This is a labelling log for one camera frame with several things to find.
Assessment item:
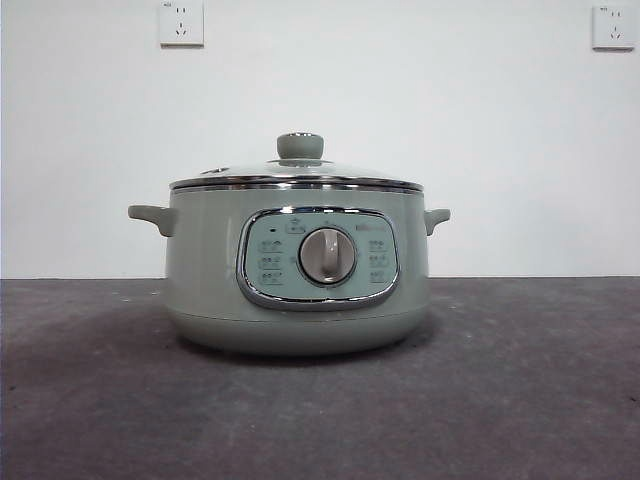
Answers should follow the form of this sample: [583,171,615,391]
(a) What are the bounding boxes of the white wall socket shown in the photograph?
[592,4,636,52]
[159,0,205,49]

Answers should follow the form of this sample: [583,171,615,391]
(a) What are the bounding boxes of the sage green electric cooking pot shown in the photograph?
[126,187,452,357]

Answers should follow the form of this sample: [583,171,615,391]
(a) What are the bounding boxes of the glass lid with green knob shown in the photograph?
[168,131,425,194]

